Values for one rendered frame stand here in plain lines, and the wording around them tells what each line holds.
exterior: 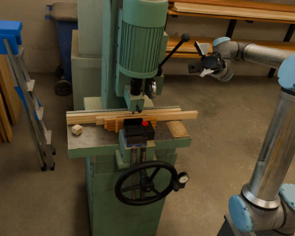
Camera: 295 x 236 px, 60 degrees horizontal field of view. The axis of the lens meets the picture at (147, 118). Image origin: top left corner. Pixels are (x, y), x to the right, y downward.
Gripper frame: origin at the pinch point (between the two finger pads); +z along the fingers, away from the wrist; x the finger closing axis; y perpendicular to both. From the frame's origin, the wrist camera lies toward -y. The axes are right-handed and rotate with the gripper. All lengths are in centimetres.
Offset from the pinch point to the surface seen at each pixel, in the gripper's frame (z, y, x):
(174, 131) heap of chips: -14.6, -21.2, 28.7
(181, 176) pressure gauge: -24, -25, 52
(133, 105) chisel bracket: 3.4, -32.1, 14.6
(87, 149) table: 19, -49, 33
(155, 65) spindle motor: 9.0, -14.9, 1.2
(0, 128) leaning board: -16, -191, 3
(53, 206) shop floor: -21, -131, 70
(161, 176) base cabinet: -23, -37, 51
